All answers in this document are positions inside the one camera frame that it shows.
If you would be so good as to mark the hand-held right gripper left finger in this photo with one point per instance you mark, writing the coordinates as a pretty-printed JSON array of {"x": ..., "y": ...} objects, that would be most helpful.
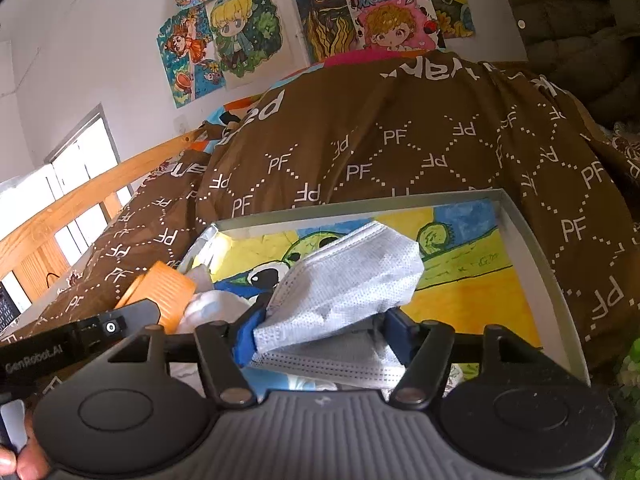
[{"x": 246, "y": 332}]

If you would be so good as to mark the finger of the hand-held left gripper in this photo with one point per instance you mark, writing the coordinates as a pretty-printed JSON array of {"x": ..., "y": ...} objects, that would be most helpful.
[{"x": 130, "y": 317}]

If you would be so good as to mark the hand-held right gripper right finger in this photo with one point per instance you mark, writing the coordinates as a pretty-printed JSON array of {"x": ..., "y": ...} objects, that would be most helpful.
[{"x": 401, "y": 332}]

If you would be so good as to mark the white cloth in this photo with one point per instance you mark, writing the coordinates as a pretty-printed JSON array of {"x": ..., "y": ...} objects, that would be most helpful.
[{"x": 210, "y": 312}]

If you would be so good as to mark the white face mask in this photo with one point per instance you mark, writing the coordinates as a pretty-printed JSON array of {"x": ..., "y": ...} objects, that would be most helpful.
[{"x": 345, "y": 280}]

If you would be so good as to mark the grey cardboard box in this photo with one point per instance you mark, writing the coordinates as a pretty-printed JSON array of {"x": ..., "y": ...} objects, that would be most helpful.
[{"x": 545, "y": 285}]

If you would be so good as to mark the person's left hand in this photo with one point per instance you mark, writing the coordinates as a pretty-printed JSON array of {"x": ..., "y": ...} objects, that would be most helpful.
[{"x": 30, "y": 455}]

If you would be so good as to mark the orange plastic object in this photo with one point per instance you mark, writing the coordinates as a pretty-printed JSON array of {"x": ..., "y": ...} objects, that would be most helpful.
[{"x": 160, "y": 285}]

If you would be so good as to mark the dark mesh object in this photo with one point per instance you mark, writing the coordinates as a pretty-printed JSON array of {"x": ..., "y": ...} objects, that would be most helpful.
[{"x": 7, "y": 310}]

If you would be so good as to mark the pleated grey face mask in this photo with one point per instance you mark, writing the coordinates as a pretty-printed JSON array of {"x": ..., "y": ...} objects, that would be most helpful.
[{"x": 340, "y": 367}]

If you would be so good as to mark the green cartoon painting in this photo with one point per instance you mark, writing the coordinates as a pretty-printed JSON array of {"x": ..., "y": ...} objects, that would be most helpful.
[{"x": 475, "y": 280}]

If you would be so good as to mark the window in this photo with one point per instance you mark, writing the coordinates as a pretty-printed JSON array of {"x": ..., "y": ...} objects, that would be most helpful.
[{"x": 30, "y": 195}]

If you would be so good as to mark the brown printed blanket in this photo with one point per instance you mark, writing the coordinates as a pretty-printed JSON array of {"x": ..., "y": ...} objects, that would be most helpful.
[{"x": 400, "y": 135}]

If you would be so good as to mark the orange blue printed cloth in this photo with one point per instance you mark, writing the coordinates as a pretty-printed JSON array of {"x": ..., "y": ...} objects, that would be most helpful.
[{"x": 235, "y": 115}]

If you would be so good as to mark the glass jar of paper stars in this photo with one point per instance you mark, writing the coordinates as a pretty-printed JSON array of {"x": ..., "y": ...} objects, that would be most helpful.
[{"x": 627, "y": 370}]

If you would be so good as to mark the magenta pillow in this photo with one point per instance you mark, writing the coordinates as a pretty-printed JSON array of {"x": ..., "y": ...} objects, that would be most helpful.
[{"x": 360, "y": 57}]

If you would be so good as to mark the olive green jacket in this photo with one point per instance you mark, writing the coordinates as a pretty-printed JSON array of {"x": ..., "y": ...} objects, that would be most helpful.
[{"x": 575, "y": 20}]

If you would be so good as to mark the wooden bed rail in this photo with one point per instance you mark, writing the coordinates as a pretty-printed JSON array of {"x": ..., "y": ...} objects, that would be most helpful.
[{"x": 75, "y": 195}]

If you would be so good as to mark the blond figure green wall poster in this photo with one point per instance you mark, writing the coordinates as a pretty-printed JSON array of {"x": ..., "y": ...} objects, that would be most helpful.
[{"x": 245, "y": 30}]

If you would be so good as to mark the pink blond figure wall poster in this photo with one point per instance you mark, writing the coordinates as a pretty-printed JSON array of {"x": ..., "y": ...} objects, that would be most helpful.
[{"x": 395, "y": 15}]

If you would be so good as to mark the dark swirly wall poster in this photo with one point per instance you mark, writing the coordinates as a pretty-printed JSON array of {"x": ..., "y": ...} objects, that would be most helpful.
[{"x": 320, "y": 15}]

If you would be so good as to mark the dark plant wall poster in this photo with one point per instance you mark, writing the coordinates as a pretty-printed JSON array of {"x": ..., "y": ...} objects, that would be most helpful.
[{"x": 452, "y": 5}]

